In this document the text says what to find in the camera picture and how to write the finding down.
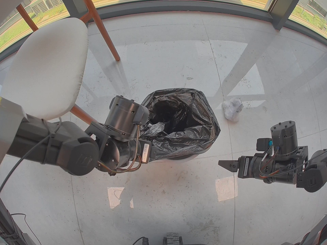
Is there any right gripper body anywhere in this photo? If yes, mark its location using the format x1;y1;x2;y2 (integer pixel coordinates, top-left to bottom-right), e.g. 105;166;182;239
237;155;278;180

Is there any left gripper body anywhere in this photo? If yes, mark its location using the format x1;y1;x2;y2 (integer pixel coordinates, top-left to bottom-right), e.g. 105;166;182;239
118;138;158;169

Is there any black plastic bag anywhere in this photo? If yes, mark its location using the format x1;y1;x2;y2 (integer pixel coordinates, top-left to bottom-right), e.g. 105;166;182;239
139;87;222;162

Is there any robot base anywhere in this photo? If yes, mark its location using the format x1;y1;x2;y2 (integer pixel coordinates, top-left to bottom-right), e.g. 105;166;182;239
132;232;184;245

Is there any crumpled white paper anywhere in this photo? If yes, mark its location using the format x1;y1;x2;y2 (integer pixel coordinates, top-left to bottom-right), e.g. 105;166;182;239
221;97;245;123

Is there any white wooden-legged chair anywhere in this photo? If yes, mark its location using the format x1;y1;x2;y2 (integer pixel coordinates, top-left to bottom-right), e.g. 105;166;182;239
0;0;121;126

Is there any window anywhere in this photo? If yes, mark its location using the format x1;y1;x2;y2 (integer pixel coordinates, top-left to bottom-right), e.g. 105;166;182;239
0;0;327;61

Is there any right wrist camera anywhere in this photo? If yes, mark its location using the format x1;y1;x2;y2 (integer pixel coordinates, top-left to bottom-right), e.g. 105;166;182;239
256;137;273;153

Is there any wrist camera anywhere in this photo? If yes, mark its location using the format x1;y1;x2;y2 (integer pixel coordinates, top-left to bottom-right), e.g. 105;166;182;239
132;104;150;125
256;137;273;153

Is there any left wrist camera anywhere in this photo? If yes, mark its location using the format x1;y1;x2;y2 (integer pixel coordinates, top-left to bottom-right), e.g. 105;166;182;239
132;104;150;125

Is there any black cable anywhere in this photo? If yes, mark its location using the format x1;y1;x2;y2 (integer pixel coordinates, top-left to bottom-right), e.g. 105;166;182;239
0;116;62;192

